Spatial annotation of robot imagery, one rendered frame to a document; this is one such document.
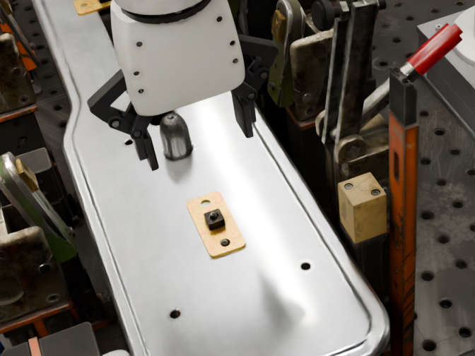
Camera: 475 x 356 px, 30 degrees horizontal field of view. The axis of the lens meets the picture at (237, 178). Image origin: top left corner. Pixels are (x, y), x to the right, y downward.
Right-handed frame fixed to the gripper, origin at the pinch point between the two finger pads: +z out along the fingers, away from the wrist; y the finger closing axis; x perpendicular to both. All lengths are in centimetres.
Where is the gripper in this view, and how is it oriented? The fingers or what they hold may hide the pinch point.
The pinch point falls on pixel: (196, 137)
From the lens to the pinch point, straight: 80.7
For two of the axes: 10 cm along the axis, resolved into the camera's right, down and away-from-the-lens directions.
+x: 3.4, 6.2, -7.0
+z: 1.2, 7.1, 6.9
